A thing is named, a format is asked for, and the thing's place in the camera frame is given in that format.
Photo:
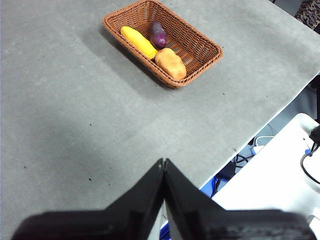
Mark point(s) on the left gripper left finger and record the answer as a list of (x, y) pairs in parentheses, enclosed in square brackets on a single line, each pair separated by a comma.
[(112, 222)]

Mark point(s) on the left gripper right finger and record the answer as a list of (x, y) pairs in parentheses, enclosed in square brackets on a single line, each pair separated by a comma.
[(225, 225)]

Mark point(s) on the brown potato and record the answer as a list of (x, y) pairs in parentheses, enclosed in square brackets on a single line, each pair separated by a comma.
[(171, 63)]

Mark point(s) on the yellow corn cob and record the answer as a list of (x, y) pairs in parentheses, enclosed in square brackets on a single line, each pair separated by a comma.
[(138, 41)]

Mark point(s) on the brown wicker basket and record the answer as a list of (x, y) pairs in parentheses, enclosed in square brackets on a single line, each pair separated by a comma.
[(185, 45)]

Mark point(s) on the purple eggplant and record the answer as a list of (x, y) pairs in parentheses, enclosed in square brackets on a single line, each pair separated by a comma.
[(158, 35)]

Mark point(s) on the dark patterned fabric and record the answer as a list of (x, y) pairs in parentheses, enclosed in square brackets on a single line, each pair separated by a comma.
[(310, 12)]

